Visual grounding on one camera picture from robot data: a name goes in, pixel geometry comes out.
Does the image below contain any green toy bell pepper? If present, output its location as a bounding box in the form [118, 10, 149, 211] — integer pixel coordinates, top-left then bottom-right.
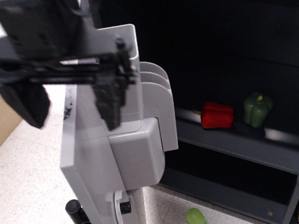
[243, 92, 274, 128]

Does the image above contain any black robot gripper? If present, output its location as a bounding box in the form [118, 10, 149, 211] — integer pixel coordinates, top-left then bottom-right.
[0, 0, 136, 129]

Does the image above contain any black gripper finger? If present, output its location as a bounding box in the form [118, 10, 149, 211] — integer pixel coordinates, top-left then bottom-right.
[92, 74, 128, 130]

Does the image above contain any small green toy pear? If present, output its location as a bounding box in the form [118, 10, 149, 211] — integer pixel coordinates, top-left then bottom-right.
[186, 208, 207, 224]

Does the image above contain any dark grey fridge cabinet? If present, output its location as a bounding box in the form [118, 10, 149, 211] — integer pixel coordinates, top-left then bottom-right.
[95, 0, 299, 224]

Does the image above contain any red toy bell pepper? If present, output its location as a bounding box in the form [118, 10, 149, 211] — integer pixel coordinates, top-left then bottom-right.
[192, 101, 234, 129]

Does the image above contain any grey toy fridge door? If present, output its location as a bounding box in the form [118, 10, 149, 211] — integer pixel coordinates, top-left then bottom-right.
[60, 24, 178, 224]

